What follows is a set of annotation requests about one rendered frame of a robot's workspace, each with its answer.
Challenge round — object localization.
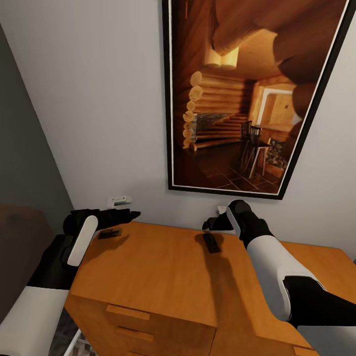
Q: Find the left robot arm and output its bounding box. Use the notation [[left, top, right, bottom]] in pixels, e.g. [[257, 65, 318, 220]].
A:
[[0, 195, 141, 356]]

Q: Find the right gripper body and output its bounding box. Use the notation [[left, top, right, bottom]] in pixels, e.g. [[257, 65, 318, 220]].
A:
[[205, 214, 234, 231]]

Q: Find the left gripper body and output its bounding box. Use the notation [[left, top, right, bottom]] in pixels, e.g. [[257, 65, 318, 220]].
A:
[[105, 209, 131, 228]]

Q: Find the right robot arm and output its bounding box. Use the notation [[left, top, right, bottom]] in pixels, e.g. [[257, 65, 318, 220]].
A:
[[202, 199, 356, 356]]

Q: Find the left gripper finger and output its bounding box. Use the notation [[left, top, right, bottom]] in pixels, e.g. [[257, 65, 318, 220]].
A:
[[130, 211, 141, 222]]

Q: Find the mousetrap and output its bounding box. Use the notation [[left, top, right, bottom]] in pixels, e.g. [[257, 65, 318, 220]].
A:
[[203, 232, 221, 254], [98, 228, 122, 239]]

